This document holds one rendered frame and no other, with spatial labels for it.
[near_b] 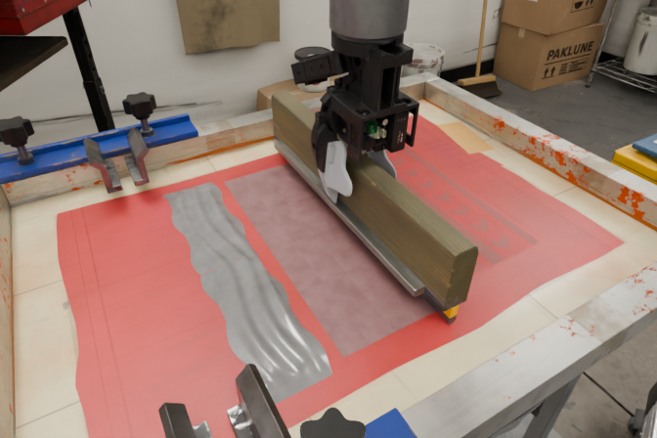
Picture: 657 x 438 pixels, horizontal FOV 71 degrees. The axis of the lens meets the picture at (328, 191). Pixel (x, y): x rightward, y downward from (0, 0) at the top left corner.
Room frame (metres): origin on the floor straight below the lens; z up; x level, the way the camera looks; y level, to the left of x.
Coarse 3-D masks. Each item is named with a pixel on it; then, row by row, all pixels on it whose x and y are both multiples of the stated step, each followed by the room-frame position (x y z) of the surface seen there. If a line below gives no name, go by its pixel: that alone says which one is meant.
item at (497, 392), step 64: (256, 128) 0.68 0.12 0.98; (512, 128) 0.66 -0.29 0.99; (0, 192) 0.49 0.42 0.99; (64, 192) 0.53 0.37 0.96; (640, 192) 0.48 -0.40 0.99; (0, 256) 0.37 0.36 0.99; (0, 320) 0.28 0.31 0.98; (576, 320) 0.28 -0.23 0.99; (640, 320) 0.28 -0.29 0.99; (0, 384) 0.22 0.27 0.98; (448, 384) 0.22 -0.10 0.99; (512, 384) 0.22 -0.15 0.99
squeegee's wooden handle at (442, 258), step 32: (288, 96) 0.64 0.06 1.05; (288, 128) 0.60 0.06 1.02; (352, 160) 0.46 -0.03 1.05; (352, 192) 0.45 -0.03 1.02; (384, 192) 0.40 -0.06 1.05; (384, 224) 0.39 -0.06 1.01; (416, 224) 0.35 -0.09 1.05; (448, 224) 0.34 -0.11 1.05; (416, 256) 0.34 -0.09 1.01; (448, 256) 0.31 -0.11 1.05; (448, 288) 0.30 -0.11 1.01
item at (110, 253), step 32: (416, 128) 0.73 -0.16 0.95; (256, 160) 0.62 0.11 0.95; (448, 160) 0.62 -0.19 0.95; (480, 160) 0.62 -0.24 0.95; (160, 192) 0.54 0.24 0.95; (224, 192) 0.54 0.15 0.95; (256, 192) 0.54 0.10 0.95; (288, 192) 0.54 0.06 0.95; (64, 224) 0.46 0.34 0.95; (96, 224) 0.46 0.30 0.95; (128, 224) 0.46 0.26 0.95; (160, 224) 0.46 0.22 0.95; (256, 224) 0.46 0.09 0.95; (288, 224) 0.46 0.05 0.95; (320, 224) 0.46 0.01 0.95; (64, 256) 0.40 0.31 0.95; (96, 256) 0.40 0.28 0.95; (128, 256) 0.40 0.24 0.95; (160, 256) 0.40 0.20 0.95; (96, 288) 0.35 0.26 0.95; (128, 288) 0.35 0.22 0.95; (160, 288) 0.35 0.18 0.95
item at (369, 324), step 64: (512, 192) 0.54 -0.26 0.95; (320, 256) 0.40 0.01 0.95; (512, 256) 0.40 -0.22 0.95; (576, 256) 0.40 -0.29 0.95; (128, 320) 0.31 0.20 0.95; (192, 320) 0.31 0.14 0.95; (320, 320) 0.31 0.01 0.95; (384, 320) 0.31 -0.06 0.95; (128, 384) 0.24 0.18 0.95; (192, 384) 0.24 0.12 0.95; (320, 384) 0.24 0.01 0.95
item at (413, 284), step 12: (276, 144) 0.61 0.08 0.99; (288, 156) 0.57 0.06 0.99; (300, 168) 0.54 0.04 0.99; (312, 180) 0.51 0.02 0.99; (324, 192) 0.49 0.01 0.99; (336, 204) 0.46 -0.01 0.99; (348, 216) 0.44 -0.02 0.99; (360, 228) 0.41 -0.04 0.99; (372, 240) 0.39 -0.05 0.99; (372, 252) 0.38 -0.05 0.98; (384, 252) 0.37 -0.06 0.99; (384, 264) 0.36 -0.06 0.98; (396, 264) 0.36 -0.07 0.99; (396, 276) 0.34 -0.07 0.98; (408, 276) 0.34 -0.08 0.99; (408, 288) 0.33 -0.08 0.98; (420, 288) 0.32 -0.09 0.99
